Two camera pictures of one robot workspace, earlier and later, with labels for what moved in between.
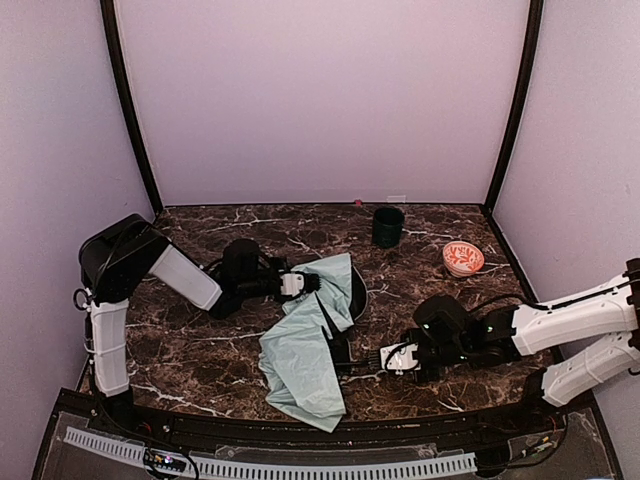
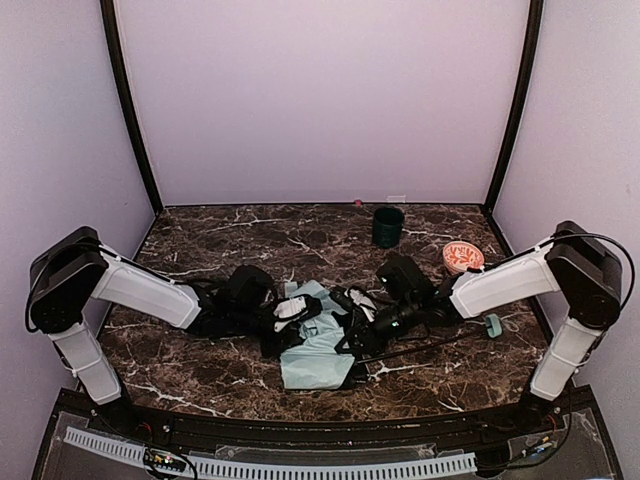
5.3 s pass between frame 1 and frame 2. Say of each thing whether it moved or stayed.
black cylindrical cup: stayed
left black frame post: stayed
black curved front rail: stayed
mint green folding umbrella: moved
